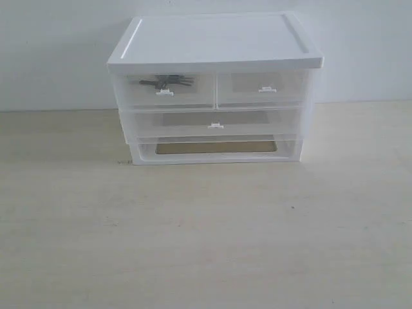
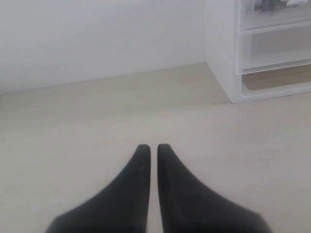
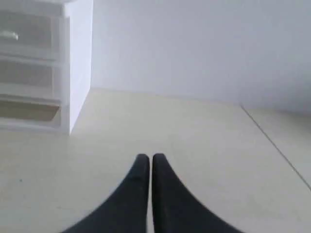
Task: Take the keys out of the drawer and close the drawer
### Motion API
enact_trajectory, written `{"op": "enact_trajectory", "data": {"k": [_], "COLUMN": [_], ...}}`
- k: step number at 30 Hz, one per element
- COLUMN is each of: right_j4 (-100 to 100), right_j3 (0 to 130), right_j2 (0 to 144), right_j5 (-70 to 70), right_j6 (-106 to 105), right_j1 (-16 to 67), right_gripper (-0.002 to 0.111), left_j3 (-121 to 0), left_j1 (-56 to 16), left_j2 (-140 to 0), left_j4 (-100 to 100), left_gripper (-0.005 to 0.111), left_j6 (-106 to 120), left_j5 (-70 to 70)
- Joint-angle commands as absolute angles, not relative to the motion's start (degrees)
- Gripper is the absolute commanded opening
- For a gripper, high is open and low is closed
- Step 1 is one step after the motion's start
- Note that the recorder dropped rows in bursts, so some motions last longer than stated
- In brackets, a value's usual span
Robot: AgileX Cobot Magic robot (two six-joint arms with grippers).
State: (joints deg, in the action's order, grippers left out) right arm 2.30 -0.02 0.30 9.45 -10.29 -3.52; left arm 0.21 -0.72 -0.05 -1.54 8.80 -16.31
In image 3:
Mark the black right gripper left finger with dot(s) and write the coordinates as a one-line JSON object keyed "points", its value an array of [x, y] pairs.
{"points": [[125, 210]]}

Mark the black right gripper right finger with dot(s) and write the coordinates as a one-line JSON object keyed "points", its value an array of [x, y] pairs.
{"points": [[175, 209]]}

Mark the clear wide drawer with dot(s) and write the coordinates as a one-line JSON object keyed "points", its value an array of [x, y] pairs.
{"points": [[29, 79]]}

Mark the white plastic drawer cabinet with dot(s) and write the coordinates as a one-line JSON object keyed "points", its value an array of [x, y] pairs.
{"points": [[74, 61]]}

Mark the clear top right drawer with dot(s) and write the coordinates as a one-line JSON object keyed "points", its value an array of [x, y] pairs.
{"points": [[29, 35]]}

